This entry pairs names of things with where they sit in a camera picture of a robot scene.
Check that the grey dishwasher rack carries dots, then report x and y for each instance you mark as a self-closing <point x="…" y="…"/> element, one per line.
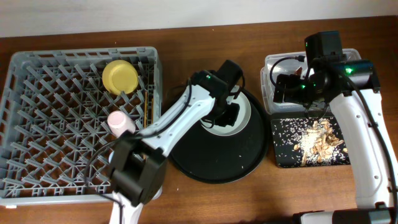
<point x="54" y="109"/>

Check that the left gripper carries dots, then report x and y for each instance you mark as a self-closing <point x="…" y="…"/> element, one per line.
<point x="229" y="115"/>

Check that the clear plastic bin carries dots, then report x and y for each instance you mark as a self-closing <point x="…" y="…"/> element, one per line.
<point x="289" y="74"/>

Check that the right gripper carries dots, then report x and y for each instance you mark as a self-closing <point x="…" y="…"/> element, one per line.
<point x="282" y="88"/>

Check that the wooden chopstick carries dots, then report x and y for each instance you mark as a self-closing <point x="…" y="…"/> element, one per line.
<point x="145" y="110"/>
<point x="152" y="110"/>

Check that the food leftovers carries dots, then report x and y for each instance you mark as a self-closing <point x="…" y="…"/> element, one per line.
<point x="319" y="144"/>

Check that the yellow bowl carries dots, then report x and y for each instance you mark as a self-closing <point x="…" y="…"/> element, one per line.
<point x="120" y="76"/>

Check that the round black tray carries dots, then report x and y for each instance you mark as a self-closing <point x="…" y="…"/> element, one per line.
<point x="212" y="159"/>

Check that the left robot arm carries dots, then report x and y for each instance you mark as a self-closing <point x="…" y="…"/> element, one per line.
<point x="138" y="163"/>

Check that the brown gold snack wrapper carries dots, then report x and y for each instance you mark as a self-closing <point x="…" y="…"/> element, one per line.
<point x="298" y="71"/>

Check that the pink plastic cup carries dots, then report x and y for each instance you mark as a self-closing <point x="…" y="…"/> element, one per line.
<point x="119" y="122"/>

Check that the grey round plate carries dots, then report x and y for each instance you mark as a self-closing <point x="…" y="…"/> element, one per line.
<point x="244" y="109"/>

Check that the black rectangular tray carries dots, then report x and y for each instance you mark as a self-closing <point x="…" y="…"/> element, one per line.
<point x="284" y="127"/>

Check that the blue plastic cup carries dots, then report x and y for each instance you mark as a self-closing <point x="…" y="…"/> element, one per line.
<point x="110" y="157"/>

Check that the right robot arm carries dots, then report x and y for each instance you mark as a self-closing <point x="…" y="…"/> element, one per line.
<point x="370" y="151"/>

